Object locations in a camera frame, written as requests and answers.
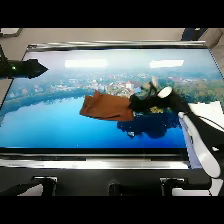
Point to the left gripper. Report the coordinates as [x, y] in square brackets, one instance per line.
[30, 68]

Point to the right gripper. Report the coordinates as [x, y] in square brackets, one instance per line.
[140, 103]

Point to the brown garment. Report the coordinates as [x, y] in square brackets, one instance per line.
[106, 106]

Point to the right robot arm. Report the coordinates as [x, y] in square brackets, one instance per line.
[200, 133]

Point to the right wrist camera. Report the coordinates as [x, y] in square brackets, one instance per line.
[151, 89]

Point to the silver frame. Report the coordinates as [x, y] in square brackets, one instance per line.
[100, 164]

